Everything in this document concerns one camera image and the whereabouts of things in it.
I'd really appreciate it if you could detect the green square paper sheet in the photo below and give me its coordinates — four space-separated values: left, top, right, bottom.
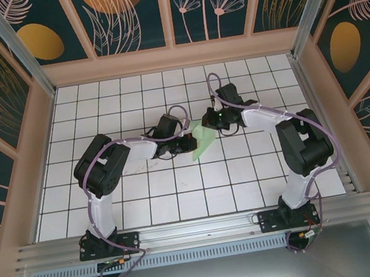
185 117 220 163

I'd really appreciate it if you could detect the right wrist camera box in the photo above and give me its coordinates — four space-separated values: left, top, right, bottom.
211 94 222 113

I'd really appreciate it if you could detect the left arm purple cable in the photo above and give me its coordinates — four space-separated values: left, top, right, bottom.
74 102 211 277

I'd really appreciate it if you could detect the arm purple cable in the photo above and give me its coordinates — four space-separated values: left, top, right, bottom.
205 56 354 264
74 102 211 277

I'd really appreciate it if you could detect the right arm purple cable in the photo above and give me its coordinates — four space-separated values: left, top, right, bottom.
205 56 354 264

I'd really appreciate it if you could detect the aluminium side rail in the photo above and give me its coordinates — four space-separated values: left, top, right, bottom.
287 48 364 202

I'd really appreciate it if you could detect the aluminium mounting rail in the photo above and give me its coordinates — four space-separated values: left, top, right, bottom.
11 190 370 276

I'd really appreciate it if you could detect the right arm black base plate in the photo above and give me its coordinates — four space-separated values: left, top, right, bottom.
256 202 322 235

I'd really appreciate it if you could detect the grey slotted cable duct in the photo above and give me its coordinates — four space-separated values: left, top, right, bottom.
29 236 290 277

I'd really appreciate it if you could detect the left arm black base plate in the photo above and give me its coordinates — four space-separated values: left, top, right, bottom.
76 230 143 263

